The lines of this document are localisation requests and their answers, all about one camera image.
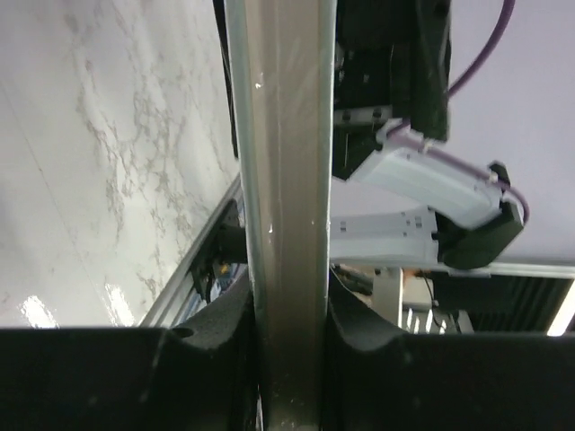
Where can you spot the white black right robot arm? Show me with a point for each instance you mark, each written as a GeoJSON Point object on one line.
{"type": "Point", "coordinates": [391, 93]}

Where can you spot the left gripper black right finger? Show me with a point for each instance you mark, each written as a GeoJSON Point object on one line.
{"type": "Point", "coordinates": [379, 377]}

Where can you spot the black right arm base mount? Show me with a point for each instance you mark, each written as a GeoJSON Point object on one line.
{"type": "Point", "coordinates": [224, 243]}

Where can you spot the pale grey booklet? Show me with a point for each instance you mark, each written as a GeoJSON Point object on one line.
{"type": "Point", "coordinates": [282, 71]}

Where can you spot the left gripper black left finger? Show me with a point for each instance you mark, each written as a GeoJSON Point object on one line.
{"type": "Point", "coordinates": [200, 375]}

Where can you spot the aluminium front rail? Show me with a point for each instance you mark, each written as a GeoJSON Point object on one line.
{"type": "Point", "coordinates": [190, 285]}

